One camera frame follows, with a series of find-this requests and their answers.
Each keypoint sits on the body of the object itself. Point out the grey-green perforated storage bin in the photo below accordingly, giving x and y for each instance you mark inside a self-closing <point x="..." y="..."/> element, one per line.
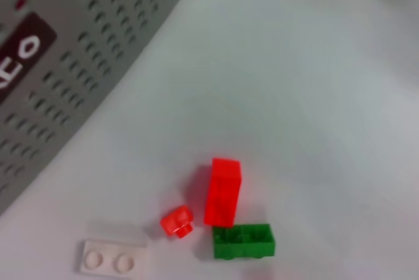
<point x="82" y="64"/>

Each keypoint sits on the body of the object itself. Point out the orange-red sloped brick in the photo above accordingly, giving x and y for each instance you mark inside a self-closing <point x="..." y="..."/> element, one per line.
<point x="222" y="191"/>

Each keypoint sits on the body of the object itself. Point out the small orange-red brick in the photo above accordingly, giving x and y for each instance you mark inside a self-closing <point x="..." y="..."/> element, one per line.
<point x="175" y="222"/>

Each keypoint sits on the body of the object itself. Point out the green toy brick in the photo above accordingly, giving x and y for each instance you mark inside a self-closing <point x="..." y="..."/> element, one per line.
<point x="244" y="242"/>

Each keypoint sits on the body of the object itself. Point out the tiny white brick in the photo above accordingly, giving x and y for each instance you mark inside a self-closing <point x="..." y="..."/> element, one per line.
<point x="111" y="258"/>

